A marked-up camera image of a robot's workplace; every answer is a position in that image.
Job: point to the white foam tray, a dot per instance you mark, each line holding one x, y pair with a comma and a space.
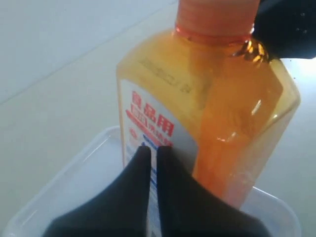
95, 167

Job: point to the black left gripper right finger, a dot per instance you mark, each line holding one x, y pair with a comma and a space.
186, 209

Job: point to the orange soap pump bottle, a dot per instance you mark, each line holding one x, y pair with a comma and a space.
212, 92

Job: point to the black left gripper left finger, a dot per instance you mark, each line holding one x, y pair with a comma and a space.
120, 210

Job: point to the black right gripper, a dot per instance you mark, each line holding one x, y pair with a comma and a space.
286, 28

